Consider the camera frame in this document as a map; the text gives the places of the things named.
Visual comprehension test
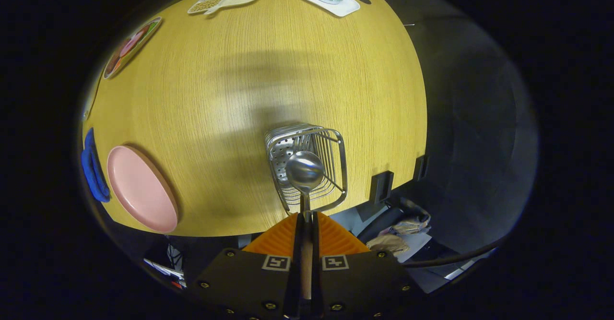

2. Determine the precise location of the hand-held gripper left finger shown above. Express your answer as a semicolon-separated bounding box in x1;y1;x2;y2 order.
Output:
189;213;307;320

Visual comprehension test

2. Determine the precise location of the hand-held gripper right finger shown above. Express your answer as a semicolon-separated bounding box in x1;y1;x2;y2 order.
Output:
311;211;423;320

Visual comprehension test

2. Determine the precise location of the metal spoon wooden handle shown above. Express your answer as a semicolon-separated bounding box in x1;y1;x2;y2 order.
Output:
286;151;325;301

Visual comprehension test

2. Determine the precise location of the crumpled beige bag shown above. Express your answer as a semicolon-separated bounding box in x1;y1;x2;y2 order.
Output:
367;214;432;256

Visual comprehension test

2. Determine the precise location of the black table clamp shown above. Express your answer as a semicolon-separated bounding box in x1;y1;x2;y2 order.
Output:
414;155;429;182
369;170;395;206

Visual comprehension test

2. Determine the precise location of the pink plate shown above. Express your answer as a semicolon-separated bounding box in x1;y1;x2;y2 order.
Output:
106;145;179;234

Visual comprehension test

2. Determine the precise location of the blue towel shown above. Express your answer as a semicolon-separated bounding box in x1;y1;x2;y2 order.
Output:
81;128;111;203

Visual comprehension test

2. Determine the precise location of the white food plate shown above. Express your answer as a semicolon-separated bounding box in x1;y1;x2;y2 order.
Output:
103;17;163;80

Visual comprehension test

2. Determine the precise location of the pink ham slice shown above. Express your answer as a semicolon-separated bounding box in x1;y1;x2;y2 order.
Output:
120;35;144;58

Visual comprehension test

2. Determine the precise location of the white square coaster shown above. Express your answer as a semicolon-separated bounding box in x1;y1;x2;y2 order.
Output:
297;0;361;18

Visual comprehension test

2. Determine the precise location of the metal wire cutlery rack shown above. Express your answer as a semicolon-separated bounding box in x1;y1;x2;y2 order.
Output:
265;123;348;215

